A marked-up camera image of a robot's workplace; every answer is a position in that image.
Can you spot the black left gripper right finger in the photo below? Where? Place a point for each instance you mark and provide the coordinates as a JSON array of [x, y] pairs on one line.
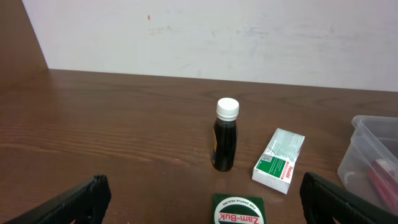
[[324, 202]]

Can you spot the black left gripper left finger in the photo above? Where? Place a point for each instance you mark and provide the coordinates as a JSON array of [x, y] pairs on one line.
[[84, 203]]

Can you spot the red Panadol ActiFast box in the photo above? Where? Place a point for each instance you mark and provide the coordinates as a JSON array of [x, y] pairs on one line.
[[383, 176]]

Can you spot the dark bottle white cap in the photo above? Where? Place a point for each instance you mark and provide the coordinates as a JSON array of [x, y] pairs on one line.
[[225, 134]]

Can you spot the clear plastic container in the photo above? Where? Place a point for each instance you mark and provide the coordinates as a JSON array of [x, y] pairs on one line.
[[374, 137]]

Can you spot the white green Panadol box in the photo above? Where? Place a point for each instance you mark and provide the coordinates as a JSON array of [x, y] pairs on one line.
[[275, 167]]

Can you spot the green Zam-Buk box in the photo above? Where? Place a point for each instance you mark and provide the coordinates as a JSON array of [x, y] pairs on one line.
[[229, 208]]

